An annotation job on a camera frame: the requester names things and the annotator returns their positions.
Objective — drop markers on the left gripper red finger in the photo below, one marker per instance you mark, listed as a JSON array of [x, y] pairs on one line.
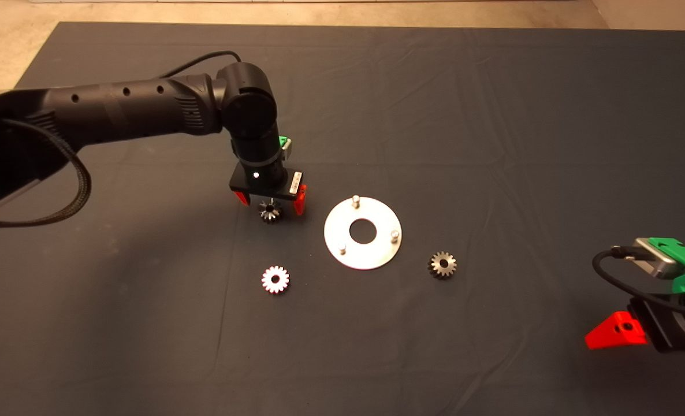
[[301, 199], [242, 198]]

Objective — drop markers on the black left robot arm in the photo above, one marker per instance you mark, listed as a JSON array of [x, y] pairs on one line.
[[117, 110]]

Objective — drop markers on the dark grey table cloth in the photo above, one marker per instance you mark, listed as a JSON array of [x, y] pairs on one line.
[[492, 144]]

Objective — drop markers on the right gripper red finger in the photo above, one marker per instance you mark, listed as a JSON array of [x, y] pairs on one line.
[[617, 335]]

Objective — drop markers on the small steel gear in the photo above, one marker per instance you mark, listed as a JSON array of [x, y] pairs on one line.
[[270, 214], [268, 281], [450, 271]]

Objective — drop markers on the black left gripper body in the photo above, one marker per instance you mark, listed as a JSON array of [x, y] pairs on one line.
[[261, 173]]

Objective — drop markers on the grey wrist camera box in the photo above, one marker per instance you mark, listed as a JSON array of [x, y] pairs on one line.
[[288, 151], [654, 263]]

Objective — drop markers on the round metal carrier plate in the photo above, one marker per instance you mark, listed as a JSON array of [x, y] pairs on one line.
[[342, 225]]

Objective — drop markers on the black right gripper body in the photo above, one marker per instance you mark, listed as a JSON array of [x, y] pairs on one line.
[[674, 332]]

